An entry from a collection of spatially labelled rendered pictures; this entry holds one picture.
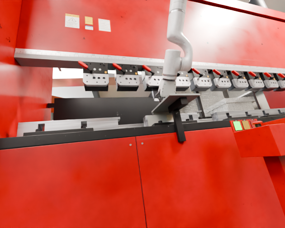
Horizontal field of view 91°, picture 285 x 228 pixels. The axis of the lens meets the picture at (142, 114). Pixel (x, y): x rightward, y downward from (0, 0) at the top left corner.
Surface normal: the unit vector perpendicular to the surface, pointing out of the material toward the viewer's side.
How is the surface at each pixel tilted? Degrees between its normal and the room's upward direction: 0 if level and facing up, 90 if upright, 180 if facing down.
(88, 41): 90
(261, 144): 90
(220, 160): 90
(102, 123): 90
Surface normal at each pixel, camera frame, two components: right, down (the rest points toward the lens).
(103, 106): 0.27, -0.31
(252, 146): -0.94, 0.04
